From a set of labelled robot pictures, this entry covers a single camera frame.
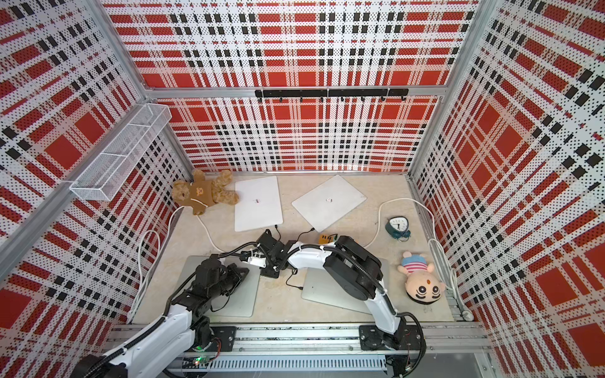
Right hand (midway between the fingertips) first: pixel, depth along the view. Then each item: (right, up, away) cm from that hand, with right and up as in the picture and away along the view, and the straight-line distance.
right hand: (270, 262), depth 90 cm
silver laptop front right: (+18, -7, -6) cm, 20 cm away
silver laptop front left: (-8, -11, -9) cm, 16 cm away
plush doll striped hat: (+53, -4, -14) cm, 55 cm away
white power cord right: (+71, -16, -10) cm, 74 cm away
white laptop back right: (+24, +23, +21) cm, 39 cm away
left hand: (-5, -2, -3) cm, 6 cm away
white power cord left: (-47, -11, -7) cm, 48 cm away
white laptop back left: (-10, +22, +20) cm, 32 cm away
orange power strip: (+21, +8, +5) cm, 23 cm away
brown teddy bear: (-34, +27, +14) cm, 45 cm away
